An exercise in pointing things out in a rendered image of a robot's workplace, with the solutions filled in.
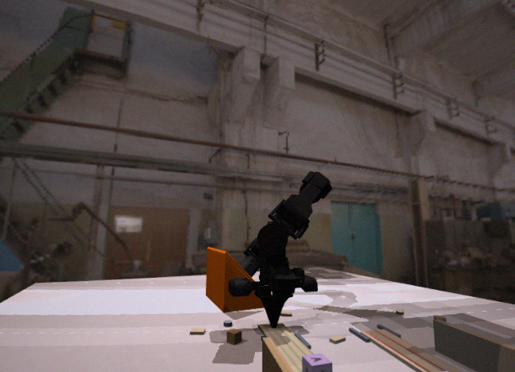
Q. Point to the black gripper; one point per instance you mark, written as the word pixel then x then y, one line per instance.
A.
pixel 273 304

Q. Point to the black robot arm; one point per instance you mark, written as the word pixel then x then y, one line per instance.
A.
pixel 291 216

